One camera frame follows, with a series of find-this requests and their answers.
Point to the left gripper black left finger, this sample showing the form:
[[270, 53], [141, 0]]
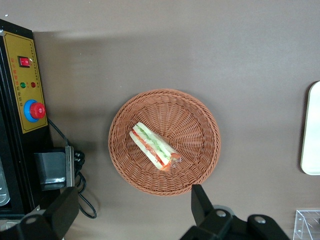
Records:
[[60, 212]]

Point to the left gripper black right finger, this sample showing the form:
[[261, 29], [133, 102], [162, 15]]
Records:
[[202, 212]]

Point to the triangle sandwich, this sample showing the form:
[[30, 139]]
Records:
[[152, 145]]

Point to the round brown wicker basket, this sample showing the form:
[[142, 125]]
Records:
[[190, 140]]

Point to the beige plastic tray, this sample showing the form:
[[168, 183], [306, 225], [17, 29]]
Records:
[[313, 130]]

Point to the grey metal machine side box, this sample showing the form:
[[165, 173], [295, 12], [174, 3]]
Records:
[[53, 167]]

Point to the black power plug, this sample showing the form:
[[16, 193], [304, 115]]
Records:
[[78, 157]]

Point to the steel pan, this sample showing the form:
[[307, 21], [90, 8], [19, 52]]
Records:
[[3, 190]]

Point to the black machine with yellow panel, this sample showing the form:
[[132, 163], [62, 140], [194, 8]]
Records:
[[15, 150]]

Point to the red emergency stop button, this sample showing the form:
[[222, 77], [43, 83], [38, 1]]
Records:
[[37, 110]]

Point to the clear acrylic bottle rack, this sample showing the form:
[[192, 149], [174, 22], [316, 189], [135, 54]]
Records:
[[307, 225]]

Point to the red rocker switch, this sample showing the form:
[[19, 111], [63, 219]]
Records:
[[24, 62]]

